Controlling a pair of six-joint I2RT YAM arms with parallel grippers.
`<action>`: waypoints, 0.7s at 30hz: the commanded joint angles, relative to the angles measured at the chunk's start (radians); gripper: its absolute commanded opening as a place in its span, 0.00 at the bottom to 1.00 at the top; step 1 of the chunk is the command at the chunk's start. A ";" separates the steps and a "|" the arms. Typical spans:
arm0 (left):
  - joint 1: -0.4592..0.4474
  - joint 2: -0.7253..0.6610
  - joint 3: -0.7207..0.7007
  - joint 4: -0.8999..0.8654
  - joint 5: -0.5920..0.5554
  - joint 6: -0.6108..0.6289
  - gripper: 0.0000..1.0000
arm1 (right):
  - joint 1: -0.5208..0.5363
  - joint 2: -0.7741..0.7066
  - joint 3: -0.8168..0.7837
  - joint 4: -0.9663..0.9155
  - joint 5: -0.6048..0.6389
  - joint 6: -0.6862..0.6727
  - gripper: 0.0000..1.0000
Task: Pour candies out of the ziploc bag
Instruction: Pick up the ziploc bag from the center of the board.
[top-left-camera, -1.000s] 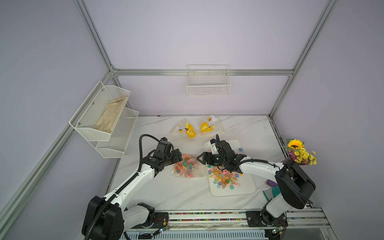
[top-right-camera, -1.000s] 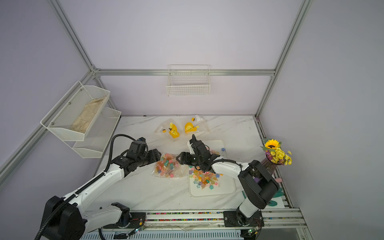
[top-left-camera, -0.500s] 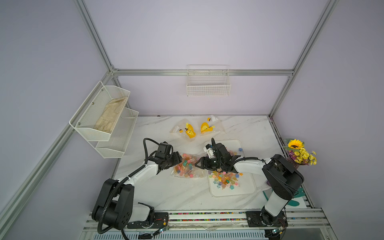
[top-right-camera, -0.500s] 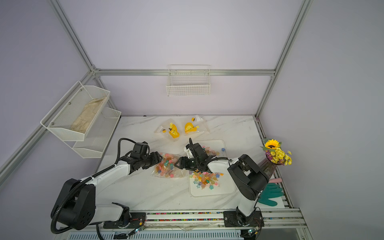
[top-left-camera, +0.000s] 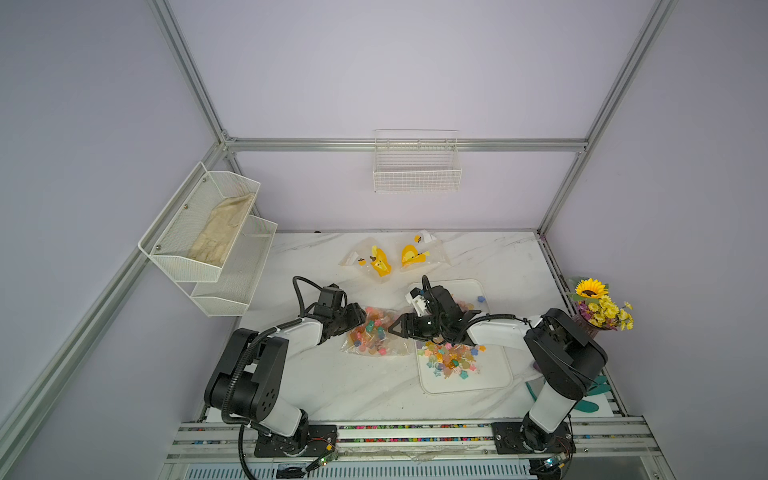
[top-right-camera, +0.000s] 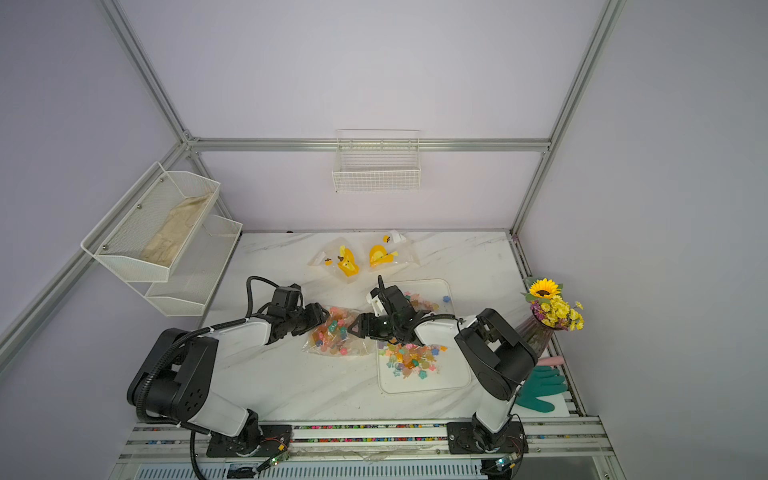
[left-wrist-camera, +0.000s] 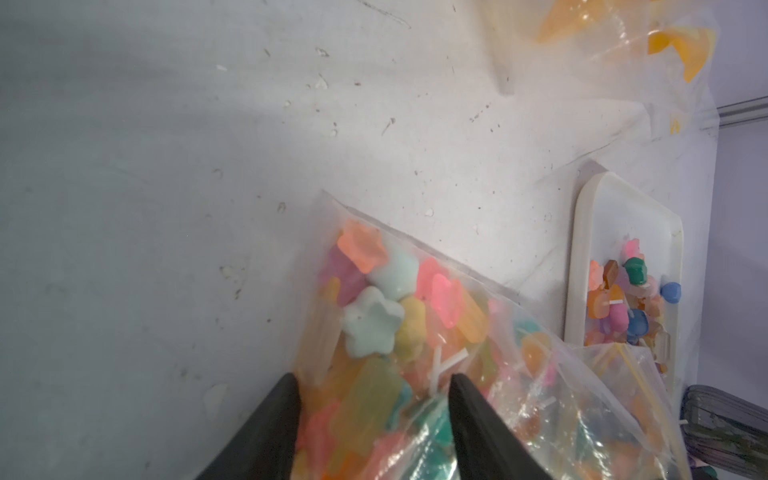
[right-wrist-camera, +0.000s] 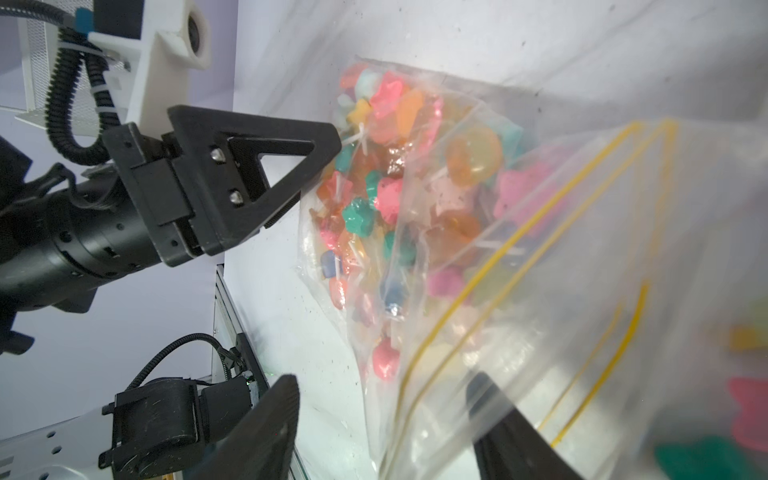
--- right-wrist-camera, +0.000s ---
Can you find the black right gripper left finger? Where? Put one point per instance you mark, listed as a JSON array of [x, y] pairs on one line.
[[256, 441]]

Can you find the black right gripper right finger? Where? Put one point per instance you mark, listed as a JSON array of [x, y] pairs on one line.
[[511, 448]]

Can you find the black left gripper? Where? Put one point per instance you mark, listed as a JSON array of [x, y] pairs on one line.
[[217, 177]]

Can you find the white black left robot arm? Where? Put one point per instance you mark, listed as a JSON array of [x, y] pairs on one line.
[[61, 240]]

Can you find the pile of candies on tray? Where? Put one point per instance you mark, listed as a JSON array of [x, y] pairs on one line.
[[714, 425]]

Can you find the white two-tier mesh shelf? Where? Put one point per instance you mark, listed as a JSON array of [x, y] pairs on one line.
[[65, 76]]

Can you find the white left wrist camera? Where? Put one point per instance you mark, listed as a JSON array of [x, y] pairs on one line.
[[158, 43]]

